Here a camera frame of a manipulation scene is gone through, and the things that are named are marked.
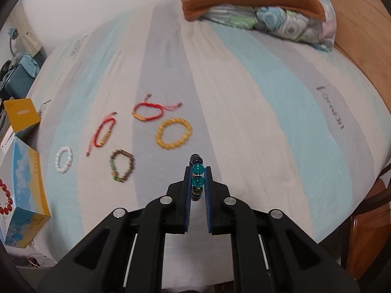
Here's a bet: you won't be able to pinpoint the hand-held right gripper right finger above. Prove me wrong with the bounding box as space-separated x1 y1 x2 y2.
204 165 361 293

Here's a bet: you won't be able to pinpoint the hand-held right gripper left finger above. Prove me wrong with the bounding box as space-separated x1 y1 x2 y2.
38 165 194 293

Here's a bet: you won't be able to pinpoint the teal glass bead bracelet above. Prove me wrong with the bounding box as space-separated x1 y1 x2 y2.
189 153 205 202

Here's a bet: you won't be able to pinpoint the brown wooden bead bracelet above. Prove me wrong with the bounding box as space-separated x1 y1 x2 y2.
109 148 135 184

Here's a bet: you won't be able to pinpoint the striped bedsheet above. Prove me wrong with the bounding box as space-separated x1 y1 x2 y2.
6 0 389 290

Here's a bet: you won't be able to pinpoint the wooden chair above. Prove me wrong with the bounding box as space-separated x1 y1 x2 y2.
340 163 391 281

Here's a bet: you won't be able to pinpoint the blue and yellow tissue box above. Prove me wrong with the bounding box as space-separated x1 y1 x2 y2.
4 137 52 248

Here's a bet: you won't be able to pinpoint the yellow cardboard box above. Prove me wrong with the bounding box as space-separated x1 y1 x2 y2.
4 98 41 135

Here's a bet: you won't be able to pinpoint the white flat box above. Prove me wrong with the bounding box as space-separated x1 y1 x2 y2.
0 126 16 157

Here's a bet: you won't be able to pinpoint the floral patterned pillow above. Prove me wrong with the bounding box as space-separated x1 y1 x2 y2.
200 0 337 52

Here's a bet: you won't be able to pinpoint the teal bag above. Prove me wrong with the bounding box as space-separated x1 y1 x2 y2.
4 53 47 99

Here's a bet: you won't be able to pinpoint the teal desk lamp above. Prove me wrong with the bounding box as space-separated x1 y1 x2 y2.
7 27 19 58

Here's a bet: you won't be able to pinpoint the yellow bead bracelet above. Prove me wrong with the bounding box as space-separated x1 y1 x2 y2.
155 118 193 151

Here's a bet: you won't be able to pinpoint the red cord bracelet gold tube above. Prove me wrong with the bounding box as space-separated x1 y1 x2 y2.
131 93 184 123

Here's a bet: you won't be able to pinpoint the red cord bracelet gold beads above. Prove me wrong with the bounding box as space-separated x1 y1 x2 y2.
86 111 118 158

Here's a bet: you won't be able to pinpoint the white bead bracelet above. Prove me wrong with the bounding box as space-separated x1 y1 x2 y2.
55 146 74 174

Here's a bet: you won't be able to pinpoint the red bead bracelet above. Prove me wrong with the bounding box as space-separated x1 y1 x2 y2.
0 178 14 216

